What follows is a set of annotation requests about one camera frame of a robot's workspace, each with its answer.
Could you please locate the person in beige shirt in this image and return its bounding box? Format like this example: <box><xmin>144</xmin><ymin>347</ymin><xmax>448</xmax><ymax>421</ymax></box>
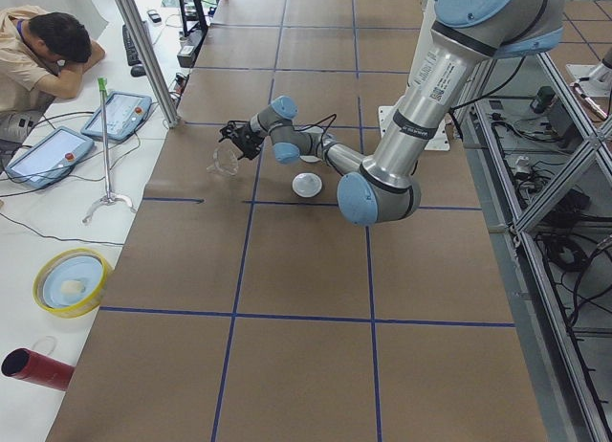
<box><xmin>1</xmin><ymin>6</ymin><xmax>105</xmax><ymax>144</ymax></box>

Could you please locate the black computer mouse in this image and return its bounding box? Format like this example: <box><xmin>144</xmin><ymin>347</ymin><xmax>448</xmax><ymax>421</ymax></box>
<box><xmin>130</xmin><ymin>65</ymin><xmax>146</xmax><ymax>77</ymax></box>

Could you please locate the black keyboard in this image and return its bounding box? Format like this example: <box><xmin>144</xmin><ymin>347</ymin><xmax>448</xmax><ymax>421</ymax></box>
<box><xmin>121</xmin><ymin>25</ymin><xmax>141</xmax><ymax>66</ymax></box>

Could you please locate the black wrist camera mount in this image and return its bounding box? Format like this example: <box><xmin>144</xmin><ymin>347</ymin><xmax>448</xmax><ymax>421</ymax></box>
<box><xmin>219</xmin><ymin>121</ymin><xmax>246</xmax><ymax>142</ymax></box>

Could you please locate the near teach pendant tablet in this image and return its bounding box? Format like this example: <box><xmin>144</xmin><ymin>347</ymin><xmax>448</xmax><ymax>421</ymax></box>
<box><xmin>6</xmin><ymin>126</ymin><xmax>95</xmax><ymax>188</ymax></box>

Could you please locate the aluminium frame post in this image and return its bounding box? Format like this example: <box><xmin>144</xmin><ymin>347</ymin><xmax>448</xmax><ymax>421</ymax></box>
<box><xmin>115</xmin><ymin>0</ymin><xmax>179</xmax><ymax>128</ymax></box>

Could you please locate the far teach pendant tablet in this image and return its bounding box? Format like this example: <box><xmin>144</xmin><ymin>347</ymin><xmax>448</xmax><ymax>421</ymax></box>
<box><xmin>105</xmin><ymin>91</ymin><xmax>152</xmax><ymax>143</ymax></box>

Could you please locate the white enamel cup lid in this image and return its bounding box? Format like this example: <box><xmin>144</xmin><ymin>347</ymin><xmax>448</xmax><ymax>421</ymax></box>
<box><xmin>292</xmin><ymin>172</ymin><xmax>323</xmax><ymax>198</ymax></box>

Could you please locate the teach pendant tablet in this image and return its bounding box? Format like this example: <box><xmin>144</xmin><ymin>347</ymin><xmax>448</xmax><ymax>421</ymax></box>
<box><xmin>6</xmin><ymin>126</ymin><xmax>95</xmax><ymax>188</ymax></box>
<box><xmin>105</xmin><ymin>91</ymin><xmax>152</xmax><ymax>143</ymax></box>

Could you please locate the clear plastic funnel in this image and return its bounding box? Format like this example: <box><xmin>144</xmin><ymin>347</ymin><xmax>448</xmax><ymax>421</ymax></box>
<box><xmin>207</xmin><ymin>146</ymin><xmax>239</xmax><ymax>176</ymax></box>

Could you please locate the white enamel cup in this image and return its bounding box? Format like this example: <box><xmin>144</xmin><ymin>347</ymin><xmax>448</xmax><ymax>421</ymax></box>
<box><xmin>300</xmin><ymin>155</ymin><xmax>320</xmax><ymax>164</ymax></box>

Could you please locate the red cylinder tube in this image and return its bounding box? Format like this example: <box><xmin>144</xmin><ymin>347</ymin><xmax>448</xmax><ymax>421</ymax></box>
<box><xmin>1</xmin><ymin>348</ymin><xmax>75</xmax><ymax>391</ymax></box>

